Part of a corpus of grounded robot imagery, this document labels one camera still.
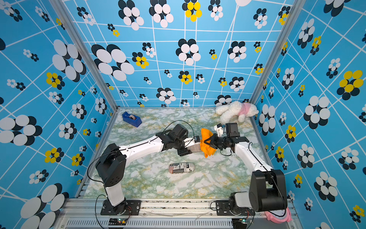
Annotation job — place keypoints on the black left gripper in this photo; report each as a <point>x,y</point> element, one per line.
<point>185,151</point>

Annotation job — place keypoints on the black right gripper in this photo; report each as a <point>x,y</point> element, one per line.
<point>213,142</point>

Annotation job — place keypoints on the orange microfiber cloth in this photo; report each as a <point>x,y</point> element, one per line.
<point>205,143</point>

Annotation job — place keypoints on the newspaper print eyeglass case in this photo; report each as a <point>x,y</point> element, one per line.
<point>184,167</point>

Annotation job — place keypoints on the grey rectangular case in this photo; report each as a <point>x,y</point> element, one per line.
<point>196,148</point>

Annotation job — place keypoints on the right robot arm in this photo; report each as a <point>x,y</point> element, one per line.
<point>267,190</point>

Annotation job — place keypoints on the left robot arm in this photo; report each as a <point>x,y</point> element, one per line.
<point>115,159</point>

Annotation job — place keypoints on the white plush dog toy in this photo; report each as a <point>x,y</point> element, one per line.
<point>241,110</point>

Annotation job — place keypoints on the blue tape dispenser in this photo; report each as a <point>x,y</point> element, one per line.
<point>131,119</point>

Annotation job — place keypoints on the pink alarm clock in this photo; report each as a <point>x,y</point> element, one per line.
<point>279,216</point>

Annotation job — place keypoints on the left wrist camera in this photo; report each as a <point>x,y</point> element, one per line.
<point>189,142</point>

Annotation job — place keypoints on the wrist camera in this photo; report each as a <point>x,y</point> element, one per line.
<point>189,142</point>
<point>220,129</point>

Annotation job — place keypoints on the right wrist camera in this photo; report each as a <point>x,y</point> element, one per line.
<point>220,129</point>

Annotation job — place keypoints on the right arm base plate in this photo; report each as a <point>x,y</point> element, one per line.
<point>222,208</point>

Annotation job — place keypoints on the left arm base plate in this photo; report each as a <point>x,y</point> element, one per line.
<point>126,208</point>

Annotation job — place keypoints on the aluminium front rail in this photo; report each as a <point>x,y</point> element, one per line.
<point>85,213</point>

